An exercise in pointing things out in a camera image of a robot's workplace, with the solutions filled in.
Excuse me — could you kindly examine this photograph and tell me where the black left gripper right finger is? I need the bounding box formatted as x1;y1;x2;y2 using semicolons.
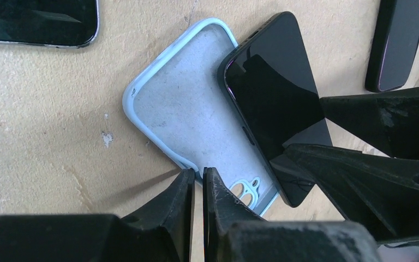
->
203;168;381;261

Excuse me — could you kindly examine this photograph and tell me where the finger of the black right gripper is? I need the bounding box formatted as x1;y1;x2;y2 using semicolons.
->
320;87;419;160
284;144;419;247

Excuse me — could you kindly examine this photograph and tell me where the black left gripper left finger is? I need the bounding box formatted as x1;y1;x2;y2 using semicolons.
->
0;169;195;261

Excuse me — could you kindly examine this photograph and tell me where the black smartphone with purple edge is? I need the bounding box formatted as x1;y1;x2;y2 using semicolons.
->
364;0;419;93

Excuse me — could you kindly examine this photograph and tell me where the light blue phone case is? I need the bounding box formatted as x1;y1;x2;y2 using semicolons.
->
122;17;278;215

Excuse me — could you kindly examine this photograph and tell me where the black smartphone face down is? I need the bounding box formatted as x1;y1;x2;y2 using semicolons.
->
217;11;332;207

